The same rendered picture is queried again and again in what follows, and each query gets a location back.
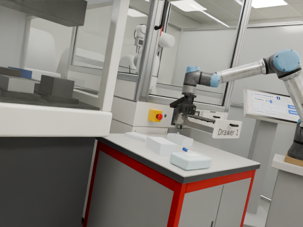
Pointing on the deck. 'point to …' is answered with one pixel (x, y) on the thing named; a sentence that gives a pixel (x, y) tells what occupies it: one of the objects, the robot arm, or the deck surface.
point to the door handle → (162, 16)
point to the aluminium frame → (124, 77)
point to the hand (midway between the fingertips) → (178, 126)
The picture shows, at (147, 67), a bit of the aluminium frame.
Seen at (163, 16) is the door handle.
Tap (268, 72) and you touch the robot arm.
